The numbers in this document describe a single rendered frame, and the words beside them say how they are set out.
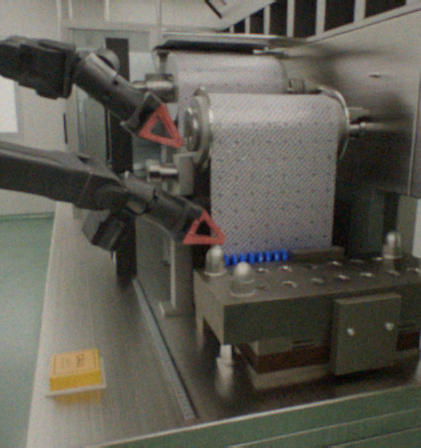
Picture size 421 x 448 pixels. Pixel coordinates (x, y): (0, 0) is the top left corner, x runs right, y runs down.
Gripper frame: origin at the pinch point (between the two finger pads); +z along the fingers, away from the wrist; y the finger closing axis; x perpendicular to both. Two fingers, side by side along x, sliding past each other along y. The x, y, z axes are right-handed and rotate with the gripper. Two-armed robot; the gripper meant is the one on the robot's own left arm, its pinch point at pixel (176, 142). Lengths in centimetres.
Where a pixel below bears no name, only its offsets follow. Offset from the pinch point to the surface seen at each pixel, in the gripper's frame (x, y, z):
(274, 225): -1.7, 6.6, 21.8
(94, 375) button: -35.4, 19.1, 6.0
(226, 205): -4.1, 6.6, 12.1
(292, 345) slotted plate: -15.8, 25.0, 26.0
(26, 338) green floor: -124, -194, 36
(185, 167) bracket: -2.5, -0.7, 4.1
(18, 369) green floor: -125, -158, 35
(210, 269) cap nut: -14.2, 14.0, 13.3
